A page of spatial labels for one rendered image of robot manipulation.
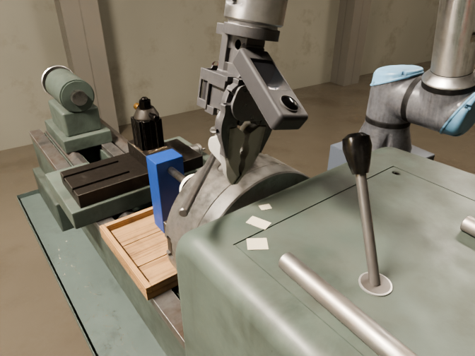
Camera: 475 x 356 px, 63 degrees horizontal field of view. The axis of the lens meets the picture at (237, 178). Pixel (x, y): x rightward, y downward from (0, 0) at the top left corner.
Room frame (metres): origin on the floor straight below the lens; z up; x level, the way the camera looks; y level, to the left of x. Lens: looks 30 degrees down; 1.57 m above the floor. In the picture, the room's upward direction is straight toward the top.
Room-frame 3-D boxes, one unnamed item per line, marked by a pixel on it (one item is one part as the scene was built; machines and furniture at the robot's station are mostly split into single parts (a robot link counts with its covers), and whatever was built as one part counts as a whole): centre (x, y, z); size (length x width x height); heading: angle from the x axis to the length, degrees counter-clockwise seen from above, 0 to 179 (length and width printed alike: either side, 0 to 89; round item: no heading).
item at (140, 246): (0.87, 0.16, 0.89); 0.36 x 0.30 x 0.04; 127
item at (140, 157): (1.16, 0.28, 1.00); 0.20 x 0.10 x 0.05; 37
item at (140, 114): (1.18, 0.29, 1.14); 0.08 x 0.08 x 0.03
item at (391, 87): (0.97, -0.41, 1.27); 0.13 x 0.12 x 0.14; 37
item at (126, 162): (1.14, 0.35, 0.95); 0.43 x 0.18 x 0.04; 127
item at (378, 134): (0.98, -0.40, 1.15); 0.15 x 0.15 x 0.10
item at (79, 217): (1.19, 0.36, 0.90); 0.53 x 0.30 x 0.06; 127
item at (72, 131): (1.60, 0.72, 1.01); 0.30 x 0.20 x 0.29; 37
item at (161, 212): (0.91, 0.19, 1.00); 0.08 x 0.06 x 0.23; 127
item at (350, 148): (0.39, -0.13, 1.38); 0.04 x 0.03 x 0.05; 37
